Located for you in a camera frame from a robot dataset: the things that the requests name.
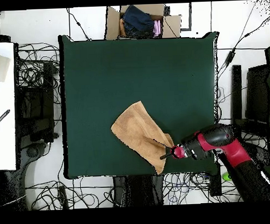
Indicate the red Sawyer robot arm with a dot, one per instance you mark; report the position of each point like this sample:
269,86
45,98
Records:
220,144

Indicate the tan terry towel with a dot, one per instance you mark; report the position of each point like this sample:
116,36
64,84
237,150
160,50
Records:
138,131

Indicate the pink garment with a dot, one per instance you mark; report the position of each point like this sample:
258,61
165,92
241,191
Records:
156,28

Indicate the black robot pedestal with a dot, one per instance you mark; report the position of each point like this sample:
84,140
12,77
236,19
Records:
137,191

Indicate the white desk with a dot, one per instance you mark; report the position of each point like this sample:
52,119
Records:
5,143

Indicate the dark green table cloth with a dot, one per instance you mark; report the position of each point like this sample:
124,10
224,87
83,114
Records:
92,84

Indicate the open cardboard box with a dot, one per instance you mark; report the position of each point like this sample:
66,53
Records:
112,24

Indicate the tan garment in box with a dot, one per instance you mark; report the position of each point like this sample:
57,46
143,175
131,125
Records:
122,28

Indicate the black metal frame piece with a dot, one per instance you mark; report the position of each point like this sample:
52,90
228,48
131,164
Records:
190,14

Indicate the dark blue jeans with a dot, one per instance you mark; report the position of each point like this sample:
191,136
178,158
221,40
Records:
137,21

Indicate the bright green cup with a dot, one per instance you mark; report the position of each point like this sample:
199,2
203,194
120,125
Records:
226,176

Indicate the black power strip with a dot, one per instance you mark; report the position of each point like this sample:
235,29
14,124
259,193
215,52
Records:
62,196

